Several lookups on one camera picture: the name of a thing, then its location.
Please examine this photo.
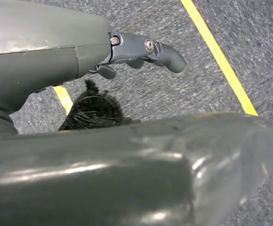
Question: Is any black ribbed robot foot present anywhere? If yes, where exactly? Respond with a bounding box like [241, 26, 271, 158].
[57, 79, 140, 132]

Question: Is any yellow floor tape marking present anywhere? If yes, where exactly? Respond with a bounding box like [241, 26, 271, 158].
[53, 0, 259, 117]

